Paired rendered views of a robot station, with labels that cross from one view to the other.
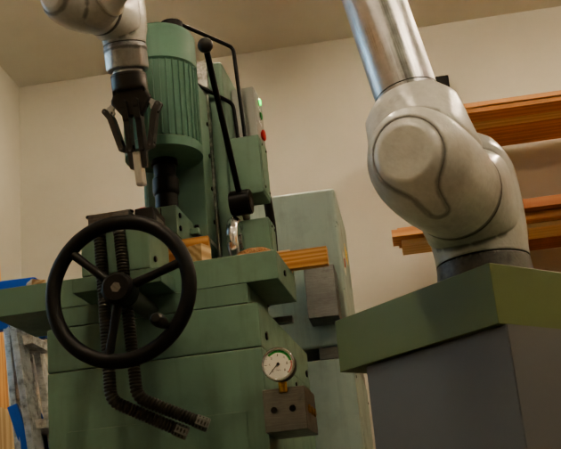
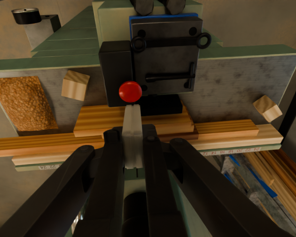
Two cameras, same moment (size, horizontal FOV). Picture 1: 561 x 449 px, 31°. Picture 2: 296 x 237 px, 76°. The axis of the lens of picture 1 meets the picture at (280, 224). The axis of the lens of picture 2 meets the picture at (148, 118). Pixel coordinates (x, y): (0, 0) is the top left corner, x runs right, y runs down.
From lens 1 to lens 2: 209 cm
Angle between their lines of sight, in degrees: 71
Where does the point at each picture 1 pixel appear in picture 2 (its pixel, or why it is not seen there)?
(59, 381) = not seen: hidden behind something
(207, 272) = (64, 60)
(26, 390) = (271, 203)
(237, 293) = (43, 53)
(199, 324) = (87, 44)
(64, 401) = not seen: hidden behind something
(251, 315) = (40, 47)
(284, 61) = not seen: outside the picture
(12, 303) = (271, 48)
